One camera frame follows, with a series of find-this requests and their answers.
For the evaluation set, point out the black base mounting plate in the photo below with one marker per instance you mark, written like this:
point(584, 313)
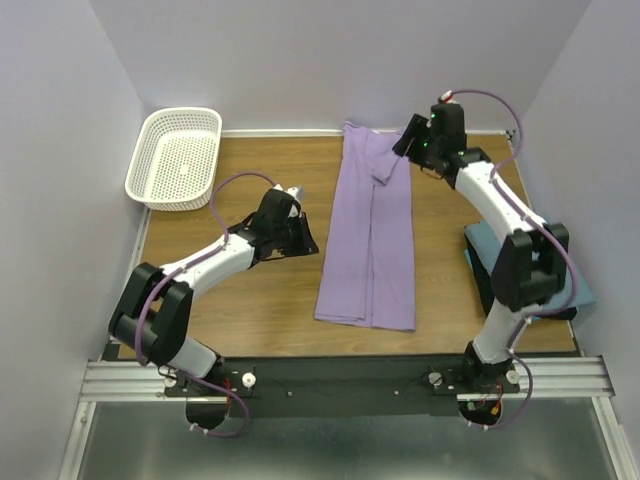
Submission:
point(345, 386)

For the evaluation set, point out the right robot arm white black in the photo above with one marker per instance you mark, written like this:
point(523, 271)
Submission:
point(532, 261)

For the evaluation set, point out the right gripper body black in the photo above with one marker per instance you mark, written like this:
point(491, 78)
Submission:
point(410, 138)

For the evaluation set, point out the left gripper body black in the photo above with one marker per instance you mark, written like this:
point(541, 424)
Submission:
point(300, 235)

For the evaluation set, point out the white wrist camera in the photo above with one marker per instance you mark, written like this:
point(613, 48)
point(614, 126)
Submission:
point(298, 195)
point(447, 98)

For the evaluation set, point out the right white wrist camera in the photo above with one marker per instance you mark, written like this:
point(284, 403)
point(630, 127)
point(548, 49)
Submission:
point(447, 98)

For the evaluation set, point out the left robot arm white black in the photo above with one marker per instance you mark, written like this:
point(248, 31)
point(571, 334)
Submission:
point(153, 312)

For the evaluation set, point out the white plastic laundry basket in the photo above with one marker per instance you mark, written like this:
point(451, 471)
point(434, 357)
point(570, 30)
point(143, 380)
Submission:
point(174, 161)

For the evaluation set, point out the purple t shirt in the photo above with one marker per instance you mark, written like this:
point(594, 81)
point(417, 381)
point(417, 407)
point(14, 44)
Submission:
point(368, 277)

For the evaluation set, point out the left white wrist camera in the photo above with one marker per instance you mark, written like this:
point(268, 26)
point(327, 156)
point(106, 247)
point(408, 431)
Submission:
point(298, 195)

